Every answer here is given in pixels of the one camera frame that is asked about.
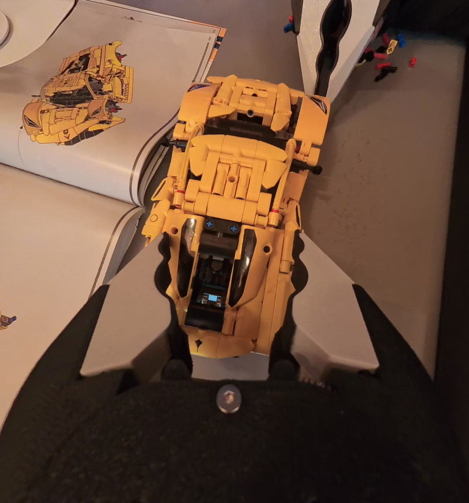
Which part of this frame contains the instruction booklet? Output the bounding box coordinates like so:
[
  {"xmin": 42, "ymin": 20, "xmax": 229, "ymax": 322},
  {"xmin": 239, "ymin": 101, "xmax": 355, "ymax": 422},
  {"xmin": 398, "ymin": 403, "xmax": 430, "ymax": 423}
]
[{"xmin": 0, "ymin": 0, "xmax": 227, "ymax": 464}]

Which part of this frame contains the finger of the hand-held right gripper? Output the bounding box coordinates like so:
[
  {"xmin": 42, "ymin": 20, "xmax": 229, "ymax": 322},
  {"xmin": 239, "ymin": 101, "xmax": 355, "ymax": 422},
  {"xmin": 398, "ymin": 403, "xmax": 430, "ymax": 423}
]
[
  {"xmin": 295, "ymin": 0, "xmax": 339, "ymax": 96},
  {"xmin": 324, "ymin": 0, "xmax": 377, "ymax": 103}
]

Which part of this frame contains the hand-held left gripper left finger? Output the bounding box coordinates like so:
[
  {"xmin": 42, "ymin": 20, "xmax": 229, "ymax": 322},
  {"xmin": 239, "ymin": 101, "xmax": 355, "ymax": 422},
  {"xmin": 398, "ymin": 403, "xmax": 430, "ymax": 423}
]
[{"xmin": 79, "ymin": 232, "xmax": 193, "ymax": 379}]

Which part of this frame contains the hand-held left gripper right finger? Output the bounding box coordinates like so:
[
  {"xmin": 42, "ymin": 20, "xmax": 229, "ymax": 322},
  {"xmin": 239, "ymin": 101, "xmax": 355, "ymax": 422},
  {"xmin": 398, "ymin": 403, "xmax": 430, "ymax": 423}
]
[{"xmin": 272, "ymin": 229, "xmax": 380, "ymax": 378}]

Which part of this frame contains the grey desk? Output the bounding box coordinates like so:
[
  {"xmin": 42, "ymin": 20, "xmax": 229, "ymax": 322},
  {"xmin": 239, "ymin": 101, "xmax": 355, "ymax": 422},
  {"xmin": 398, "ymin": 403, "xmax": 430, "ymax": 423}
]
[{"xmin": 113, "ymin": 0, "xmax": 467, "ymax": 378}]

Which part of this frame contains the yellow toy brick car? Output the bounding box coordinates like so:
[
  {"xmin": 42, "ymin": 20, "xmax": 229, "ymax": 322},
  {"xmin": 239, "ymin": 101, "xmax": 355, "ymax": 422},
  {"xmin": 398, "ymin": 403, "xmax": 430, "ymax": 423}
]
[{"xmin": 141, "ymin": 75, "xmax": 331, "ymax": 359}]

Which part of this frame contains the pile of coloured brick pins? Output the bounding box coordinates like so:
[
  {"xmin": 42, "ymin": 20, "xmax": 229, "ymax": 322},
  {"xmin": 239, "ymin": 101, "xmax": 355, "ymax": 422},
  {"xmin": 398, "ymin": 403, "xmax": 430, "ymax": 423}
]
[{"xmin": 283, "ymin": 14, "xmax": 418, "ymax": 83}]

